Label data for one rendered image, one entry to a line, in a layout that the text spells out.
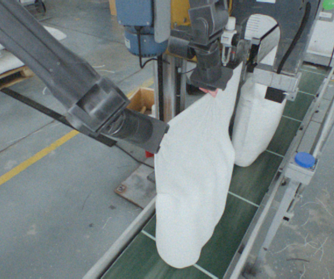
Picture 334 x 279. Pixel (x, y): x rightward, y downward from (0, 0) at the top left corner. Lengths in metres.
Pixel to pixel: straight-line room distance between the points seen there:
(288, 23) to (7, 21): 0.75
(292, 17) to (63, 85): 0.70
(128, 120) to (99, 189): 1.52
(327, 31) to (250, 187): 2.62
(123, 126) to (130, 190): 1.45
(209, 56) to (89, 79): 0.35
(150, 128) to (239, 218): 0.90
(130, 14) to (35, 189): 1.54
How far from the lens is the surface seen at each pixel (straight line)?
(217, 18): 0.62
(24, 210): 2.02
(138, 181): 1.93
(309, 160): 0.98
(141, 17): 0.84
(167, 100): 1.32
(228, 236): 1.27
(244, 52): 1.00
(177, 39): 0.69
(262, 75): 0.98
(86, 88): 0.38
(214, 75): 0.70
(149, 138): 0.53
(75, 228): 1.81
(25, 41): 0.35
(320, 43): 3.79
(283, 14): 0.91
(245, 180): 1.49
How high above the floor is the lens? 1.46
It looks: 40 degrees down
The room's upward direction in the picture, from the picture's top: straight up
